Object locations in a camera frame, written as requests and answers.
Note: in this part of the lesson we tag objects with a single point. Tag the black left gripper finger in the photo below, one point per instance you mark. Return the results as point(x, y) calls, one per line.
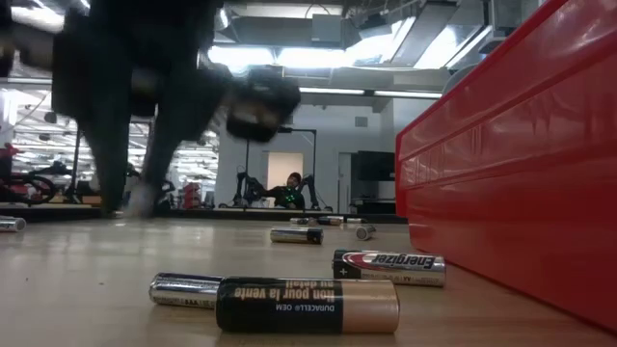
point(111, 164)
point(169, 140)

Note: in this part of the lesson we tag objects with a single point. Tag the silver AAA battery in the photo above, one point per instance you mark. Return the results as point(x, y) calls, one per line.
point(183, 289)

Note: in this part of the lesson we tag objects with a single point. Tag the black copper Duracell battery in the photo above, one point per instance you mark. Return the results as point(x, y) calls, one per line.
point(289, 308)

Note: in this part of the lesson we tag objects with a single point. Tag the small cylindrical battery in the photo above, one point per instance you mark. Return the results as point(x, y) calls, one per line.
point(365, 232)

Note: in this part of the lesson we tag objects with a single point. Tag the silver Energizer battery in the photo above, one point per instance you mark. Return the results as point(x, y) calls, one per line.
point(385, 267)

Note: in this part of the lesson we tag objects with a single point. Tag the black background robot arm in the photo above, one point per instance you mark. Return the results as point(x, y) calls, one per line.
point(311, 193)
point(248, 190)

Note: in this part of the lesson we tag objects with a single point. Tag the small red cabinet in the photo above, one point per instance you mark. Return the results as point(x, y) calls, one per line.
point(191, 195)

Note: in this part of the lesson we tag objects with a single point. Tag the red wheeled machine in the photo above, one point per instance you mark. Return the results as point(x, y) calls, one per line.
point(29, 189)

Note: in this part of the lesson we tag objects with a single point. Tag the person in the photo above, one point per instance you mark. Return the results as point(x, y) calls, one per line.
point(287, 193)

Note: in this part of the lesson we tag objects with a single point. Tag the grey ceiling unit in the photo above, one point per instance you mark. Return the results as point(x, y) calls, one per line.
point(327, 29)

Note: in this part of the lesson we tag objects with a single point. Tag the fluorescent light strip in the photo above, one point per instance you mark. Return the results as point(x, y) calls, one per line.
point(366, 92)

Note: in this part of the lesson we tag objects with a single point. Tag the black monitor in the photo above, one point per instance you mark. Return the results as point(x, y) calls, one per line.
point(372, 166)

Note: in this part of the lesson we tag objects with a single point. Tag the red plastic bin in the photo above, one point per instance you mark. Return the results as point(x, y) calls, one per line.
point(506, 168)

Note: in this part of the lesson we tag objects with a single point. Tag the black metal table frame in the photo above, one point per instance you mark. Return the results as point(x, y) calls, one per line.
point(202, 214)

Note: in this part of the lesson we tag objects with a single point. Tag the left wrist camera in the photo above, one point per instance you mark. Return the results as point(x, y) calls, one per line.
point(262, 106)

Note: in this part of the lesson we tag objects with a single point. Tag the black station frame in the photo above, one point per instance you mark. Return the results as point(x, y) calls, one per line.
point(314, 154)

